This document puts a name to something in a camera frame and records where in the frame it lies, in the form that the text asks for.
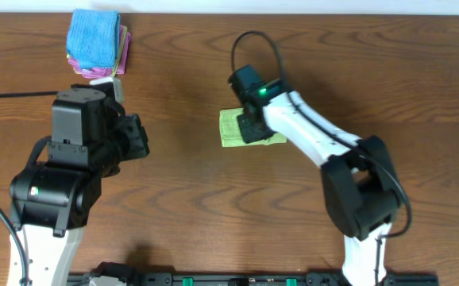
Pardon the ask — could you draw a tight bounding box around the yellow-green folded cloth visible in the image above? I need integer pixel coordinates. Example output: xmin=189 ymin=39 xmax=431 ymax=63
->
xmin=66 ymin=26 xmax=129 ymax=79

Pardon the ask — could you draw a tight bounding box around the black cable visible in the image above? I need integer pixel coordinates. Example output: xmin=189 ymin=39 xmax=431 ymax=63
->
xmin=230 ymin=30 xmax=413 ymax=286
xmin=0 ymin=91 xmax=60 ymax=286

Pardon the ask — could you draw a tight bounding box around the right black cable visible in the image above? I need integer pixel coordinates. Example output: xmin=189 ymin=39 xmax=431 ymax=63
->
xmin=230 ymin=30 xmax=413 ymax=286

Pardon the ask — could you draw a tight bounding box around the green microfiber cloth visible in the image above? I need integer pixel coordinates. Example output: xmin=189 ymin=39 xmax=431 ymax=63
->
xmin=219 ymin=108 xmax=287 ymax=148

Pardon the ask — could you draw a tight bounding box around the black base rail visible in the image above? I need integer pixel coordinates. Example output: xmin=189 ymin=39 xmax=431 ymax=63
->
xmin=66 ymin=272 xmax=439 ymax=286

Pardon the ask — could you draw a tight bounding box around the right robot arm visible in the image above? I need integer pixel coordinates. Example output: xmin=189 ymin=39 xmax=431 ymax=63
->
xmin=229 ymin=79 xmax=411 ymax=285

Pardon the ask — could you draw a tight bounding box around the blue folded cloth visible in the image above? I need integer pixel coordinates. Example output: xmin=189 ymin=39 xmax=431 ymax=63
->
xmin=66 ymin=9 xmax=120 ymax=69

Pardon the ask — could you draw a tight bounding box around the left black cable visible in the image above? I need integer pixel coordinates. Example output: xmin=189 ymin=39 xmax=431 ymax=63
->
xmin=0 ymin=91 xmax=60 ymax=286

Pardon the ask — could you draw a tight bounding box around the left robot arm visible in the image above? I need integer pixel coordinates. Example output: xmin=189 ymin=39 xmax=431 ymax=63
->
xmin=7 ymin=83 xmax=149 ymax=285

